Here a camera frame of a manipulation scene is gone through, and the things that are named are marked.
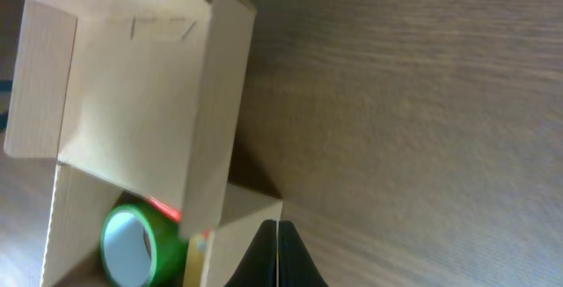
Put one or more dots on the green tape roll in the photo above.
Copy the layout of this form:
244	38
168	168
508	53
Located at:
141	247

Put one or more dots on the orange lighter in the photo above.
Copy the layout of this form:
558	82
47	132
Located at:
170	212

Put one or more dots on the brown cardboard box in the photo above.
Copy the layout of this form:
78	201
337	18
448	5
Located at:
135	97

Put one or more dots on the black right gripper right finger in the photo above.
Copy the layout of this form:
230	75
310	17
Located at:
295	265

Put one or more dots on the yellow sticky note pad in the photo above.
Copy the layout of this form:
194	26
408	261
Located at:
195	259

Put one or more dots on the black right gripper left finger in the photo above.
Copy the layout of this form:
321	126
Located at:
259	263

